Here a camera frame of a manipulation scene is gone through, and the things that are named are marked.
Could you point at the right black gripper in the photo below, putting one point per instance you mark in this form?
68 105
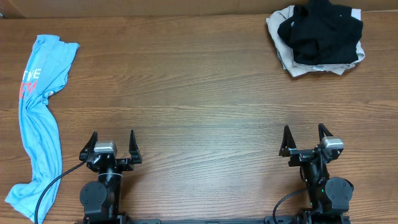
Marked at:
287 148

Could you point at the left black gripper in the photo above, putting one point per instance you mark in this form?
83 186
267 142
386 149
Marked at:
127 164

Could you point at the light blue printed t-shirt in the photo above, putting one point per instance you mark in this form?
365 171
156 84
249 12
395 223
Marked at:
45 74

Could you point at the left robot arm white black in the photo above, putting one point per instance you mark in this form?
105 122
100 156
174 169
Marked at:
101 198

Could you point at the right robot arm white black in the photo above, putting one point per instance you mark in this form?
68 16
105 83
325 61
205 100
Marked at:
329 196

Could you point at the black folded garment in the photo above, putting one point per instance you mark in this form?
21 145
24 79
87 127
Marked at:
322 33

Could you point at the beige folded garment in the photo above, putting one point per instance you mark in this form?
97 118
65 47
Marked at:
285 53

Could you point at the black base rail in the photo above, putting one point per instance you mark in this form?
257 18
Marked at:
265 220

